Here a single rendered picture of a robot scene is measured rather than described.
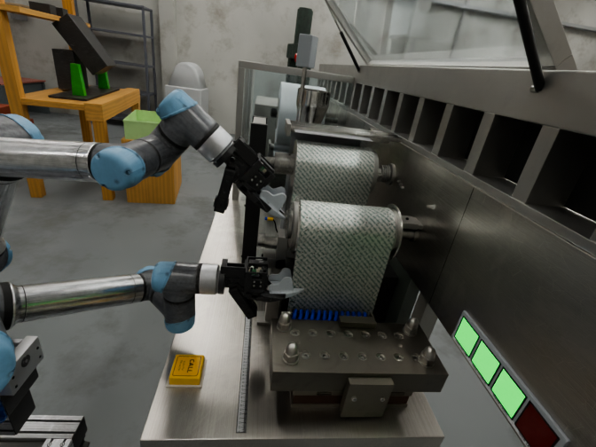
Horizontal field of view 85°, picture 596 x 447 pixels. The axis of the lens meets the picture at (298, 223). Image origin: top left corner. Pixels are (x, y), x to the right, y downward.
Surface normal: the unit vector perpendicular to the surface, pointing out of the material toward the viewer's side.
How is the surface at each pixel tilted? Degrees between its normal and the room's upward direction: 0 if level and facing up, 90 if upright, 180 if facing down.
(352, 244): 90
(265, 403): 0
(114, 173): 90
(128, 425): 0
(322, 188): 92
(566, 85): 90
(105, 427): 0
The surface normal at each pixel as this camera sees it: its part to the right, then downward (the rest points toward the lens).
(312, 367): 0.13, -0.89
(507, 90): -0.99, -0.08
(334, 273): 0.09, 0.44
